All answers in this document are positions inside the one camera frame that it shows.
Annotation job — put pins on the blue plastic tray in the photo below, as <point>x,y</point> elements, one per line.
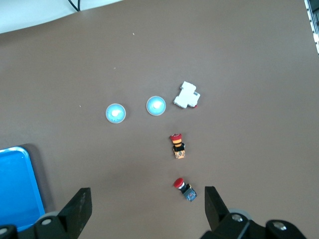
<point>17,186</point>

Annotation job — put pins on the red push button grey base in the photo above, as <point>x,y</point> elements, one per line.
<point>179,183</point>

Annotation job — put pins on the black white segmented strip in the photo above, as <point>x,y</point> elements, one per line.
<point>314,25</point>

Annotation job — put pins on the white circuit breaker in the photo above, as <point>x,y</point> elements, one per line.
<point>185,97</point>

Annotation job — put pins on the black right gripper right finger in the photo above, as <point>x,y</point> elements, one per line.
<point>216,214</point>

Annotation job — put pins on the blue dome call bell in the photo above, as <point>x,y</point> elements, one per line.
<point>156,109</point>
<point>115,117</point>

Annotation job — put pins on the red yellow emergency stop button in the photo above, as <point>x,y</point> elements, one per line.
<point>179,149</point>

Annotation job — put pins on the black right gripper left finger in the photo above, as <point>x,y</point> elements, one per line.
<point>72,216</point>

